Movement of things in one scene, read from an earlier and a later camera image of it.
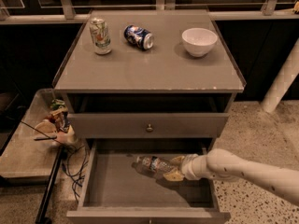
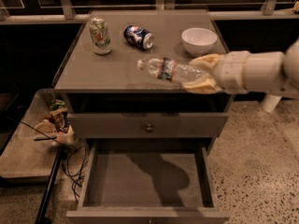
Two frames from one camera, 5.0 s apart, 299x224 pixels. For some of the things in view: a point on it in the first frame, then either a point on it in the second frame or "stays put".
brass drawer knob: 149,129 stays put
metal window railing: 68,13 stays put
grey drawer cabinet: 147,82 stays put
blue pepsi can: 139,36 stays put
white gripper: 188,166 → 231,71
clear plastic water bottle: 153,166 → 168,70
